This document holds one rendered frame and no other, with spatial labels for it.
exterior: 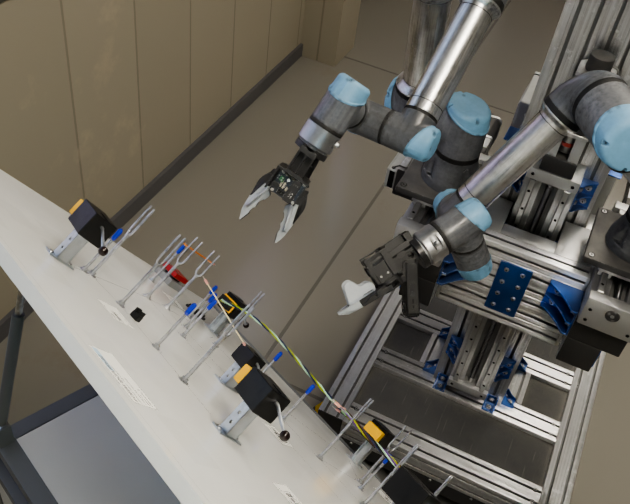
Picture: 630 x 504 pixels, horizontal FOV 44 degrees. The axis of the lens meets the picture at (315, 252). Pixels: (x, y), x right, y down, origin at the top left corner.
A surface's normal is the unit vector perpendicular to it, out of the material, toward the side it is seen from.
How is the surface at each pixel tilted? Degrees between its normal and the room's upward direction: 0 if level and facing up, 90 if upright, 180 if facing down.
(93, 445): 0
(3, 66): 90
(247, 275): 0
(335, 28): 90
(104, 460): 0
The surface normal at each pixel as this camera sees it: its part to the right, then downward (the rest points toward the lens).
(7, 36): 0.90, 0.37
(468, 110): 0.22, -0.66
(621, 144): 0.08, 0.62
